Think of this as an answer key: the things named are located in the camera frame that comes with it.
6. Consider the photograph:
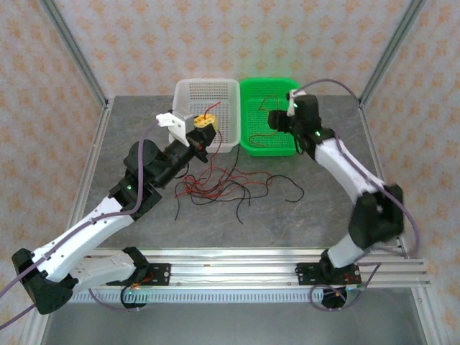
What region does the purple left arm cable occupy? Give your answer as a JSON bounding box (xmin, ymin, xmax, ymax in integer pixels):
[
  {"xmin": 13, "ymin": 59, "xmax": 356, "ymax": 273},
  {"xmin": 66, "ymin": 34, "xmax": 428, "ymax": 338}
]
[{"xmin": 0, "ymin": 120, "xmax": 161, "ymax": 330}]

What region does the white plastic basket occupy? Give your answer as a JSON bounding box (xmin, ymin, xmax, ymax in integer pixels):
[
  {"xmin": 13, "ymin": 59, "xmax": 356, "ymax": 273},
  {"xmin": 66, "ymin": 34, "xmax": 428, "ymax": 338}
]
[{"xmin": 167, "ymin": 78, "xmax": 241, "ymax": 154}]

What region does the green plastic basket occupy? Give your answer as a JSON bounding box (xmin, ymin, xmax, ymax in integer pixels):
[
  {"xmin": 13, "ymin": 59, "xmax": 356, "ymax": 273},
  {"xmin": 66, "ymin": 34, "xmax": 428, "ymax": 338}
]
[{"xmin": 239, "ymin": 76, "xmax": 306, "ymax": 158}]

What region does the aluminium frame post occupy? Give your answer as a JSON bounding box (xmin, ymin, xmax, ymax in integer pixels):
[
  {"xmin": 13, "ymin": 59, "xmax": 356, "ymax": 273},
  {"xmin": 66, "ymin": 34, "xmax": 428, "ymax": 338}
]
[
  {"xmin": 358, "ymin": 0, "xmax": 427, "ymax": 106},
  {"xmin": 38, "ymin": 0, "xmax": 110, "ymax": 109}
]

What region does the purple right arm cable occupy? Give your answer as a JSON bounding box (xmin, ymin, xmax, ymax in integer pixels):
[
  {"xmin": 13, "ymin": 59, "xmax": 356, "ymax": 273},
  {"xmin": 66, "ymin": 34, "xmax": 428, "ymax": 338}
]
[{"xmin": 290, "ymin": 78, "xmax": 421, "ymax": 313}]

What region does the grey slotted cable duct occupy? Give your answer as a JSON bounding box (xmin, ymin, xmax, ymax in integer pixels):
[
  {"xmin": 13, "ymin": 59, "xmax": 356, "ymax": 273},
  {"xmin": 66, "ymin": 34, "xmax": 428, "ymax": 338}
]
[{"xmin": 68, "ymin": 288, "xmax": 362, "ymax": 305}]

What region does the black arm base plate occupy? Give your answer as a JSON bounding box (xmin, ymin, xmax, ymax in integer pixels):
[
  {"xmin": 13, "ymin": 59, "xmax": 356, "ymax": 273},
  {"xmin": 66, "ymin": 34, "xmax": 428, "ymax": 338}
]
[
  {"xmin": 107, "ymin": 263, "xmax": 173, "ymax": 288},
  {"xmin": 296, "ymin": 262, "xmax": 362, "ymax": 288}
]

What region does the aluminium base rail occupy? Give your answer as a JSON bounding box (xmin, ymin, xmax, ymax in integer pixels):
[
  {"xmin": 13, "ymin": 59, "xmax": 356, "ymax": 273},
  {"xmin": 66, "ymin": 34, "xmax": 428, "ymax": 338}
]
[{"xmin": 82, "ymin": 247, "xmax": 431, "ymax": 288}]

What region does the aluminium table edge rail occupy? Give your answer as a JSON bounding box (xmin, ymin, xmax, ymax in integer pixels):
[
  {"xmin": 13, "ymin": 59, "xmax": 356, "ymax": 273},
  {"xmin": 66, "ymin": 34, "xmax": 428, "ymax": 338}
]
[
  {"xmin": 357, "ymin": 100, "xmax": 450, "ymax": 345},
  {"xmin": 27, "ymin": 100, "xmax": 114, "ymax": 345}
]

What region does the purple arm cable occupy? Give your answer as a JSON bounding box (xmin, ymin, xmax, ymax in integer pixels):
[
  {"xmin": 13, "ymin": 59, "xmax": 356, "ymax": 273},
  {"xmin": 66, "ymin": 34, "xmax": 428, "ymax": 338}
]
[
  {"xmin": 0, "ymin": 120, "xmax": 161, "ymax": 330},
  {"xmin": 290, "ymin": 78, "xmax": 421, "ymax": 313}
]

